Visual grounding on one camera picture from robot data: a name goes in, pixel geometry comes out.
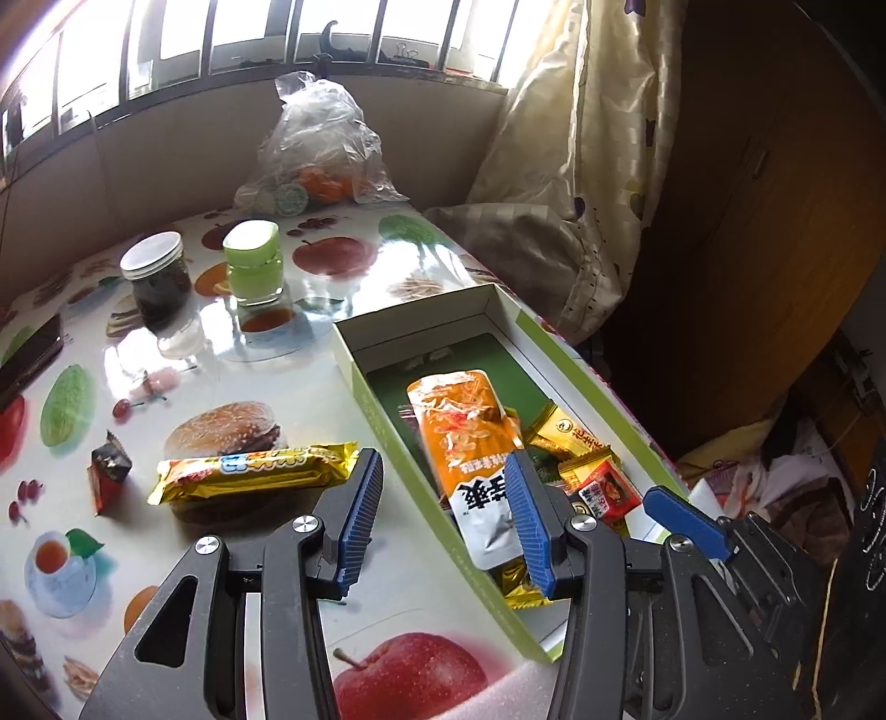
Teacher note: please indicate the red packet with dark picture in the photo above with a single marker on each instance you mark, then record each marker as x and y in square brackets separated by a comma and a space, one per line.
[107, 471]

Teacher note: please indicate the dark jar with white lid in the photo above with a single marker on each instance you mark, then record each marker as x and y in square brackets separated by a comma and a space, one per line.
[159, 284]

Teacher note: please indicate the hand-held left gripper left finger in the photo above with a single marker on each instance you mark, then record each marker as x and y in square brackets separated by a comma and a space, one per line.
[360, 512]

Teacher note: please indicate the brown wooden wardrobe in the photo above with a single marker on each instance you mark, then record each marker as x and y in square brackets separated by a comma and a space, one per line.
[761, 208]

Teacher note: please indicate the large orange and white pouch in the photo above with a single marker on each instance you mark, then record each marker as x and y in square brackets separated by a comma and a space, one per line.
[464, 443]

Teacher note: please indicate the dark smartphone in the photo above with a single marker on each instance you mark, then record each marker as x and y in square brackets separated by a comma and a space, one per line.
[28, 360]

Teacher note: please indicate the cream patterned curtain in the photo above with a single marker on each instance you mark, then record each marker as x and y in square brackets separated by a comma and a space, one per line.
[574, 152]

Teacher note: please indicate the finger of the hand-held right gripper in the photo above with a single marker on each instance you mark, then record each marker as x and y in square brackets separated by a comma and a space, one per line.
[685, 519]

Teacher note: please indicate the yellow snack packet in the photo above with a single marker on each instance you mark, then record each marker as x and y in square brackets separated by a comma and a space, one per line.
[561, 433]

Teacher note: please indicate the clear plastic bag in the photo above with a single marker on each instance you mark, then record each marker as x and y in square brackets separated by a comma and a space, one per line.
[318, 131]

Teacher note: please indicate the pile of cloth bags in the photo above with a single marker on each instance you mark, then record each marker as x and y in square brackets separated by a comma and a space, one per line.
[775, 478]

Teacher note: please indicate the green cream jar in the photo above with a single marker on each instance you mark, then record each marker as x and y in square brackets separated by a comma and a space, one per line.
[255, 266]

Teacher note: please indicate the black binder clip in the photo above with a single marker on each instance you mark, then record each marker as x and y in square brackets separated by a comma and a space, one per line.
[401, 54]

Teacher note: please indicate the gold candy wrapper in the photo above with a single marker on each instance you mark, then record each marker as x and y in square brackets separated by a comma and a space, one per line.
[516, 585]

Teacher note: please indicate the black hook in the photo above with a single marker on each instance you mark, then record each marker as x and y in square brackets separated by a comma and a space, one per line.
[339, 41]

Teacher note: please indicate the printed glossy tablecloth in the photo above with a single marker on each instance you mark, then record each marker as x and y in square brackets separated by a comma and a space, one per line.
[228, 374]

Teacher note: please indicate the long gold snack packet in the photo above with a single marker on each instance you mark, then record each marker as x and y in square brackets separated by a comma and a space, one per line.
[256, 471]

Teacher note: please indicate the small red snack packet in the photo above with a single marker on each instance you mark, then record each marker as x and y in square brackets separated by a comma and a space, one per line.
[606, 491]

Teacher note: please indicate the green and white cardboard box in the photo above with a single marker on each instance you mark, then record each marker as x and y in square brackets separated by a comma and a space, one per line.
[429, 325]

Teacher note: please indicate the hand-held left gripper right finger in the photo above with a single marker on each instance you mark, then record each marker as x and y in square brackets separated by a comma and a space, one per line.
[529, 519]

